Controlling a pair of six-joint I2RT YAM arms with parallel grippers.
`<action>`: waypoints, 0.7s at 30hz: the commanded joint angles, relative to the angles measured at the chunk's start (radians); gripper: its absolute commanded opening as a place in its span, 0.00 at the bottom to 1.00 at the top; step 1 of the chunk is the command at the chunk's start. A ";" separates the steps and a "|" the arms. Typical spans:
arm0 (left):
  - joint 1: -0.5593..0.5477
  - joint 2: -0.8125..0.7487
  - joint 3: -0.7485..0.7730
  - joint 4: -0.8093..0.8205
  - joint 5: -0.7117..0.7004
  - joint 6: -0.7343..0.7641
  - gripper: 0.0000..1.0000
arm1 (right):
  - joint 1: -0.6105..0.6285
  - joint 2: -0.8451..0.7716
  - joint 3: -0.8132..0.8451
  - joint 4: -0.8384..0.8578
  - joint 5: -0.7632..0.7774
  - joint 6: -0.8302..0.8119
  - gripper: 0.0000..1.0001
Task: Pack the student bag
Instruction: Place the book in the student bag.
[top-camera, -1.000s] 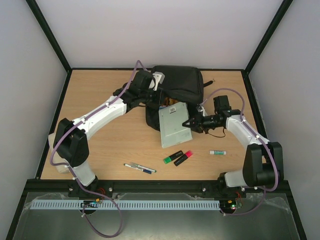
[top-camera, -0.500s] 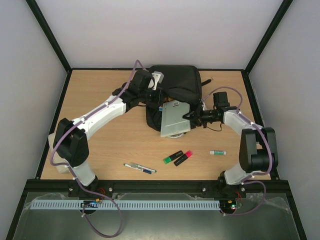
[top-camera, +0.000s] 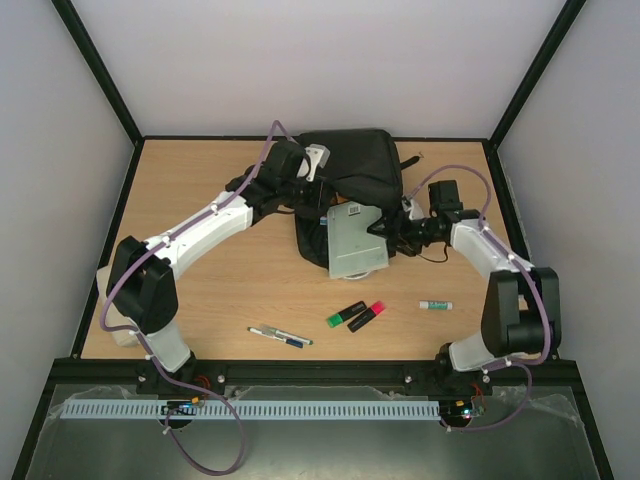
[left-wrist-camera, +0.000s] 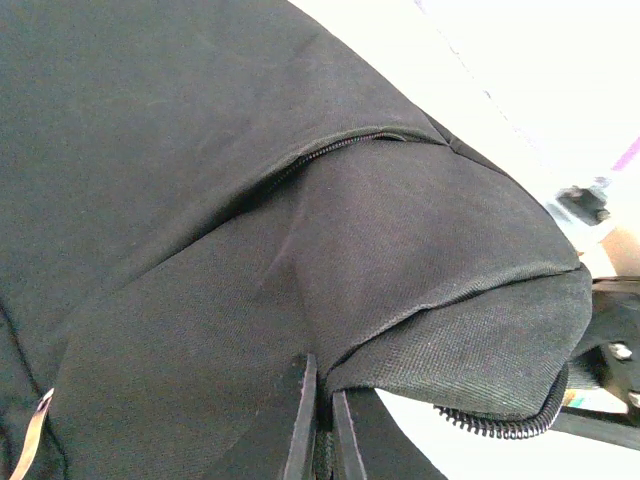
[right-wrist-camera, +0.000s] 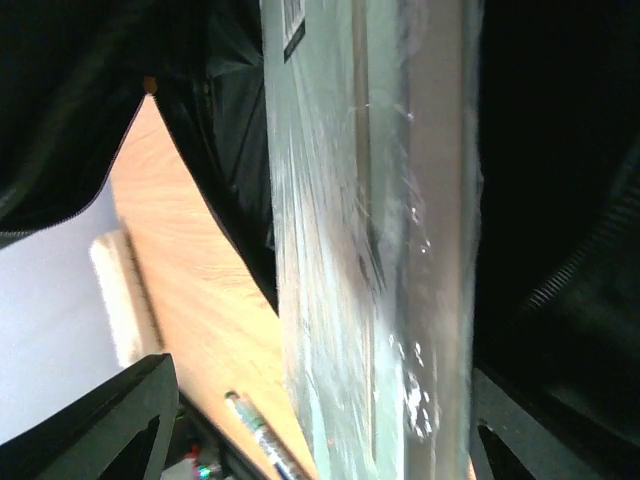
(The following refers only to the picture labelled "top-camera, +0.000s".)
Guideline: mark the glue stick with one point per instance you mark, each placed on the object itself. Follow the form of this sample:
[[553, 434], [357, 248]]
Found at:
[[435, 305]]

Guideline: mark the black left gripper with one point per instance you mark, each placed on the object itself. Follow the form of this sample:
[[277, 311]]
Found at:
[[321, 191]]

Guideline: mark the pink highlighter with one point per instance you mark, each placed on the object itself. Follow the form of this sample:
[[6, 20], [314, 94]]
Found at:
[[366, 316]]

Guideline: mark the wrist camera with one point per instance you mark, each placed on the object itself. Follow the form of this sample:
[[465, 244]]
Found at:
[[315, 158], [412, 209]]

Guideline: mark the black student bag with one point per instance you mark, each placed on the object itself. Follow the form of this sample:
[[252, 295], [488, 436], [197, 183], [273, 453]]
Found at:
[[363, 166]]

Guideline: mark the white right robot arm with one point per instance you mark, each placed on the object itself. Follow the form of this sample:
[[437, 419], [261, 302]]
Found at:
[[520, 320]]

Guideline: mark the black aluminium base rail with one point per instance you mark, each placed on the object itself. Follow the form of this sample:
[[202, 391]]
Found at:
[[419, 378]]

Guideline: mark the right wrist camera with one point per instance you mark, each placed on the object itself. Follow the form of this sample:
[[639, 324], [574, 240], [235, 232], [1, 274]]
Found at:
[[412, 209]]

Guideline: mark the grey slotted cable duct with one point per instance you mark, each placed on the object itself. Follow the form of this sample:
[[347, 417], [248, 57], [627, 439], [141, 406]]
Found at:
[[251, 410]]

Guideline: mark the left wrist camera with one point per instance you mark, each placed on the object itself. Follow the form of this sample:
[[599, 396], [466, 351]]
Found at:
[[315, 158]]

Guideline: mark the blue whiteboard marker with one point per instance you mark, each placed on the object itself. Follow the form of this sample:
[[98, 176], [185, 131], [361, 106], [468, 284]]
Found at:
[[273, 336]]

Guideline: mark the beige pencil case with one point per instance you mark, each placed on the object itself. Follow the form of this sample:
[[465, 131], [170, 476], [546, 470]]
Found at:
[[122, 338]]

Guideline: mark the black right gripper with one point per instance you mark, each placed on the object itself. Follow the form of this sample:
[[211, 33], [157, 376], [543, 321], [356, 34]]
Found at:
[[397, 234]]

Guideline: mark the grey notebook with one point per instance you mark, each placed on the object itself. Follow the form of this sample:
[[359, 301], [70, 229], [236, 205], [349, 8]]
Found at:
[[352, 251]]

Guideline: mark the dog picture book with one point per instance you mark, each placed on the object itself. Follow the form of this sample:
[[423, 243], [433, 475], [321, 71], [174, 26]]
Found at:
[[337, 200]]

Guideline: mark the green highlighter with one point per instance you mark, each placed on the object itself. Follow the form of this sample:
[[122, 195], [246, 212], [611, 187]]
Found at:
[[346, 314]]

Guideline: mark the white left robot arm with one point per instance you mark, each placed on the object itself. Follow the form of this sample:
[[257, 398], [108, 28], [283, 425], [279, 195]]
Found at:
[[138, 288]]

